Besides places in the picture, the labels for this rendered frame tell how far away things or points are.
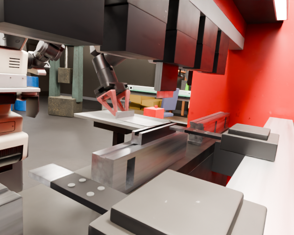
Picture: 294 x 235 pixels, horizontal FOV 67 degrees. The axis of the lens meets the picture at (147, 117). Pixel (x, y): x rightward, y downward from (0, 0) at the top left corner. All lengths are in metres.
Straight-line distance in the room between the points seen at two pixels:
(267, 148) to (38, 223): 0.45
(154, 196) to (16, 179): 1.57
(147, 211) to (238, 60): 1.33
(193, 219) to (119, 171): 0.31
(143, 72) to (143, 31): 8.18
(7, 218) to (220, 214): 0.25
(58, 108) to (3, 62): 4.94
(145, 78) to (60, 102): 3.70
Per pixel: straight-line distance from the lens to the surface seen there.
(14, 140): 1.28
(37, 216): 0.47
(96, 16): 0.36
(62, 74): 6.17
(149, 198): 0.19
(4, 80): 1.22
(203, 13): 0.77
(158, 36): 0.51
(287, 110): 1.42
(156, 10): 0.51
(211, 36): 0.85
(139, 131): 0.56
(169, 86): 0.63
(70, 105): 5.93
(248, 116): 1.44
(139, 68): 8.73
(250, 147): 0.52
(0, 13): 0.29
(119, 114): 0.70
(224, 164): 1.05
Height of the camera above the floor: 1.13
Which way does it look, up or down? 10 degrees down
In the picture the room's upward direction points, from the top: 5 degrees clockwise
